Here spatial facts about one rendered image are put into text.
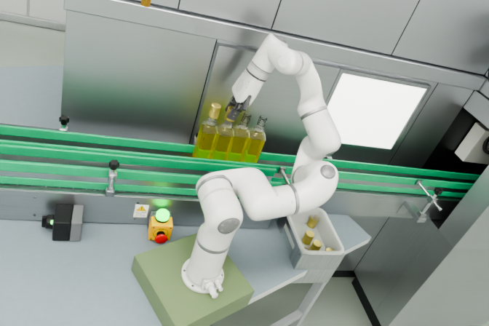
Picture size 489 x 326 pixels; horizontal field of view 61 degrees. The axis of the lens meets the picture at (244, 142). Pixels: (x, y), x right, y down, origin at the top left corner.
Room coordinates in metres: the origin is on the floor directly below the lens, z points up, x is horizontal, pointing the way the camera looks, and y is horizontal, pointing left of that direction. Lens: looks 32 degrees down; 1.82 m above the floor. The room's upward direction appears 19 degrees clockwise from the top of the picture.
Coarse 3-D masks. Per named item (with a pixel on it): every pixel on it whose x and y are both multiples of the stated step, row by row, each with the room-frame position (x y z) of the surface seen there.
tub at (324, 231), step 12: (288, 216) 1.17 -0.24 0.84; (300, 216) 1.24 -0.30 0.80; (312, 216) 1.26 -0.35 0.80; (324, 216) 1.25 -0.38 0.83; (300, 228) 1.21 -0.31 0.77; (312, 228) 1.23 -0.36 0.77; (324, 228) 1.22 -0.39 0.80; (300, 240) 1.07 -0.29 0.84; (312, 240) 1.17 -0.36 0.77; (324, 240) 1.18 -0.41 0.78; (336, 240) 1.14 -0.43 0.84; (312, 252) 1.04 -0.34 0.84; (324, 252) 1.06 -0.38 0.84; (336, 252) 1.08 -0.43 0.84
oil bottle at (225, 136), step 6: (222, 126) 1.20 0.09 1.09; (222, 132) 1.19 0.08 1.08; (228, 132) 1.19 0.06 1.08; (234, 132) 1.21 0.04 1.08; (222, 138) 1.19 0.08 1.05; (228, 138) 1.19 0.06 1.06; (216, 144) 1.18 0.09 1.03; (222, 144) 1.19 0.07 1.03; (228, 144) 1.20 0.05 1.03; (216, 150) 1.18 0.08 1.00; (222, 150) 1.19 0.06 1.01; (228, 150) 1.20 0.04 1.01; (216, 156) 1.19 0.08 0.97; (222, 156) 1.19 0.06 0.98
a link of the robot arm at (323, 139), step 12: (312, 120) 1.08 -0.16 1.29; (324, 120) 1.08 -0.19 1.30; (312, 132) 1.06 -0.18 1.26; (324, 132) 1.06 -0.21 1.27; (336, 132) 1.07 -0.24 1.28; (312, 144) 1.06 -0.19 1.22; (324, 144) 1.04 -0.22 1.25; (336, 144) 1.05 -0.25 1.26; (300, 156) 1.08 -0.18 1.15; (312, 156) 1.08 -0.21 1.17; (324, 156) 1.07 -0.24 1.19
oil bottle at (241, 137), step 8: (240, 128) 1.23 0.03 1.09; (248, 128) 1.25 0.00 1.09; (240, 136) 1.22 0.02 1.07; (248, 136) 1.23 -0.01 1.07; (232, 144) 1.21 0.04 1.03; (240, 144) 1.22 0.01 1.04; (232, 152) 1.21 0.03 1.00; (240, 152) 1.22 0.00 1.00; (232, 160) 1.22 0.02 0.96; (240, 160) 1.23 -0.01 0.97
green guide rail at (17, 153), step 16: (0, 144) 0.89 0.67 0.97; (16, 160) 0.91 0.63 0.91; (32, 160) 0.93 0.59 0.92; (48, 160) 0.94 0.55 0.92; (64, 160) 0.96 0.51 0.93; (80, 160) 0.98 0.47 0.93; (96, 160) 1.00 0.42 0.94; (128, 160) 1.04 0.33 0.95; (144, 160) 1.06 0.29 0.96; (160, 160) 1.08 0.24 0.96; (176, 160) 1.10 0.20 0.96; (272, 176) 1.24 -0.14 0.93
